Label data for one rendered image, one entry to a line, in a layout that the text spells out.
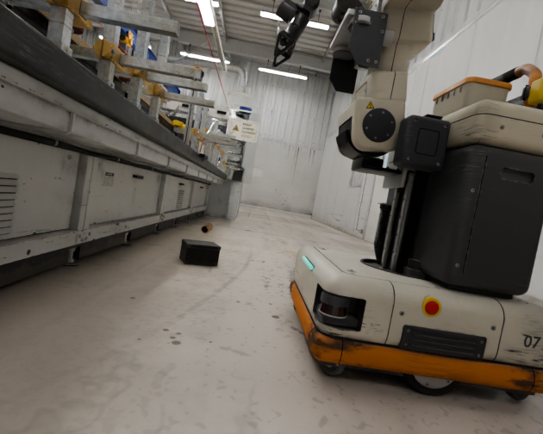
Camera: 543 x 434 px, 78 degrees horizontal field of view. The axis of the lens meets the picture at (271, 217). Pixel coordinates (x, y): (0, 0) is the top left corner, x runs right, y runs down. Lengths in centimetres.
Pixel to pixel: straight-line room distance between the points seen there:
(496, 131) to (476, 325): 52
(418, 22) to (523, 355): 101
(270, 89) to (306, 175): 321
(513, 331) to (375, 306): 38
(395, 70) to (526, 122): 40
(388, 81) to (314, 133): 1100
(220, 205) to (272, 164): 644
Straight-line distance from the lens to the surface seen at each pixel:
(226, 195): 554
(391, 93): 115
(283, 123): 1202
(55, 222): 158
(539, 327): 117
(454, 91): 133
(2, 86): 90
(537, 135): 116
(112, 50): 123
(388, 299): 93
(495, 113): 109
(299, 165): 1186
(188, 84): 147
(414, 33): 127
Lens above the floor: 44
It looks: 3 degrees down
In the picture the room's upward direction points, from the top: 10 degrees clockwise
